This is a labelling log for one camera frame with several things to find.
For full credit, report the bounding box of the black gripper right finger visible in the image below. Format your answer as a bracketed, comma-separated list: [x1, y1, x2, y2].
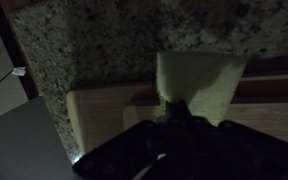
[178, 99, 252, 144]

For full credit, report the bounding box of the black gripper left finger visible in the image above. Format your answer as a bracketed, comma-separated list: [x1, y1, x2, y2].
[130, 99, 181, 144]

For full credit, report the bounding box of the pale yellow sponge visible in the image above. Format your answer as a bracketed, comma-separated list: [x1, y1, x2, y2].
[156, 50, 247, 126]

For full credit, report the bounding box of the small wooden cutting board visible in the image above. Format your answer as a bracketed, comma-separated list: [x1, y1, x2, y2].
[122, 99, 288, 149]

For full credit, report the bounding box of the large wooden cutting board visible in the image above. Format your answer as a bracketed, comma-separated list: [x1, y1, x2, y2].
[66, 73, 288, 156]

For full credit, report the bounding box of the grey low side ledge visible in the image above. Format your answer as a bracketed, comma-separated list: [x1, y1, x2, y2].
[0, 96, 76, 180]

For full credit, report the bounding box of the small white tag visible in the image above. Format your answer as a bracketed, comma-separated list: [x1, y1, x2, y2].
[11, 66, 28, 77]

